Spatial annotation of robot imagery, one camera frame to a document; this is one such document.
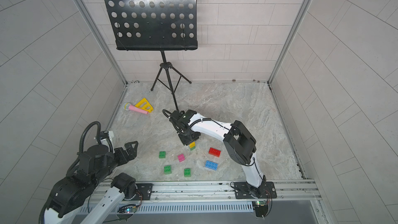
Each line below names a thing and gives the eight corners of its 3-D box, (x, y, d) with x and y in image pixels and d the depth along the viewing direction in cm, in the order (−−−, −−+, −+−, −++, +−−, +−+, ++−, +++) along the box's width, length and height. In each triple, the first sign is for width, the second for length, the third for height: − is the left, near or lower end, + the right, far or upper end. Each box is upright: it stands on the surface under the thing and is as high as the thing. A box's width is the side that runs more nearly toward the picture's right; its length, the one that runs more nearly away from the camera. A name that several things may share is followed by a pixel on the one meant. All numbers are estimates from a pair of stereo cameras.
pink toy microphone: (124, 109, 102) (121, 106, 100) (128, 105, 105) (126, 101, 102) (144, 118, 98) (142, 115, 95) (148, 113, 101) (146, 110, 98)
